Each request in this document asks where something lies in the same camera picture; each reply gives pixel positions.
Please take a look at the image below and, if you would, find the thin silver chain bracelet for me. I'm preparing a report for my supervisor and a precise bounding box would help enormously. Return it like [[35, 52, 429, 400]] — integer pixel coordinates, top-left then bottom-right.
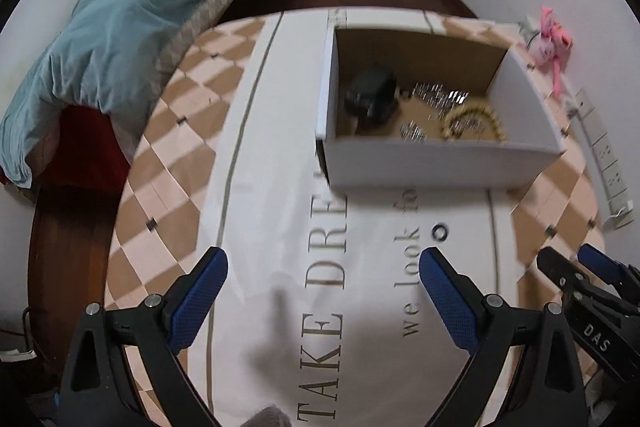
[[399, 120, 429, 143]]

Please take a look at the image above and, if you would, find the wooden bead bracelet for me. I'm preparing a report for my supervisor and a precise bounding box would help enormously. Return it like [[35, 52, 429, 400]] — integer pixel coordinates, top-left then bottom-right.
[[439, 103, 508, 143]]

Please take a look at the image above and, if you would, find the thick silver chain bracelet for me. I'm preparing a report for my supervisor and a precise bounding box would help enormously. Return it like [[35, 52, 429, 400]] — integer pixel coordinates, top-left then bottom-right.
[[410, 81, 471, 110]]

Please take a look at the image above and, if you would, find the black smart watch band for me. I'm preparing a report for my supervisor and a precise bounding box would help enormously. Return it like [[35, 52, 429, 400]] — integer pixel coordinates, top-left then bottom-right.
[[344, 66, 398, 129]]

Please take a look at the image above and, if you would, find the white power strip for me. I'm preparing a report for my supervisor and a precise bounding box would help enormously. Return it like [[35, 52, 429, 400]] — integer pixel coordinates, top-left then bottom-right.
[[575, 88, 634, 230]]

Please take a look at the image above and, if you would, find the checkered printed tablecloth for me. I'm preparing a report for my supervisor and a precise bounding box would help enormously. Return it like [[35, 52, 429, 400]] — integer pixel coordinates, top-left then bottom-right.
[[105, 9, 604, 426]]

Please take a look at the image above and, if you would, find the white cardboard box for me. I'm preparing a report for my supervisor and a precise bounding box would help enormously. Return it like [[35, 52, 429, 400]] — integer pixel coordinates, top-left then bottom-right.
[[316, 26, 565, 188]]

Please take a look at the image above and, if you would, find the teal blue duvet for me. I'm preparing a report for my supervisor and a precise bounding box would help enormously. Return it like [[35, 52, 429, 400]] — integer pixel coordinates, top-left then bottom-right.
[[1, 0, 203, 188]]

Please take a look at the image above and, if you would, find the pink panther plush toy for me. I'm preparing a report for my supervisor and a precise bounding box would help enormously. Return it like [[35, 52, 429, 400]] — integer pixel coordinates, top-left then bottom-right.
[[528, 6, 574, 101]]

